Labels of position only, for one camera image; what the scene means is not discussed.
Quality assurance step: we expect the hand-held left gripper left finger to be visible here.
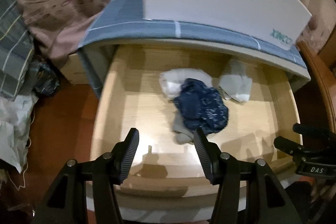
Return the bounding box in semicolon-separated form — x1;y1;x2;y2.
31;128;140;224

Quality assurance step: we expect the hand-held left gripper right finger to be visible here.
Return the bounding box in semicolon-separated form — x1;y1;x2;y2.
193;129;302;224

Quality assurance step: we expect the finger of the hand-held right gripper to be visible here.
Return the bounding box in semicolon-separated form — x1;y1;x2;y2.
273;136;305;156
293;123;336;140

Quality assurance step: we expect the plain grey underwear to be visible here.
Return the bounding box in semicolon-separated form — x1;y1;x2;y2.
172;118;197;145

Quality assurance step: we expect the grey drawer with wooden inside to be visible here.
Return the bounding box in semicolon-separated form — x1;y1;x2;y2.
87;44;303;222

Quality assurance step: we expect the navy speckled underwear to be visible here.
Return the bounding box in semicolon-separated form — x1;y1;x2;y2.
173;78;229;135

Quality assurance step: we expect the grey and white underwear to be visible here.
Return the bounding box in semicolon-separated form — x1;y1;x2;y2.
218;60;253;104

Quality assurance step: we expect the person's right hand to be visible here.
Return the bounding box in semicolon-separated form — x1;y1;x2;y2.
310;177;336;203

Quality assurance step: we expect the brown wooden furniture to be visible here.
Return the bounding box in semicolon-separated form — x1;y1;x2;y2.
297;27;336;132

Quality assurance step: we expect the light wooden panel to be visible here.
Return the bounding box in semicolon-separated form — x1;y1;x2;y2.
58;52;91;86

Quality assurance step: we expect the dark printed bag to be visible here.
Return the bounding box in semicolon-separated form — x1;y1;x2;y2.
30;61;60;97

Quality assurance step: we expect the white floral cloth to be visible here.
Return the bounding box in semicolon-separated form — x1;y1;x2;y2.
0;93;40;174

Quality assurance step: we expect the grey plaid cloth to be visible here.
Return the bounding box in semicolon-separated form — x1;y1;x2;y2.
0;0;34;101

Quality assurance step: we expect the beige leaf-print cloth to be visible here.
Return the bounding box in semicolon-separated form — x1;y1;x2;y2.
14;0;336;64

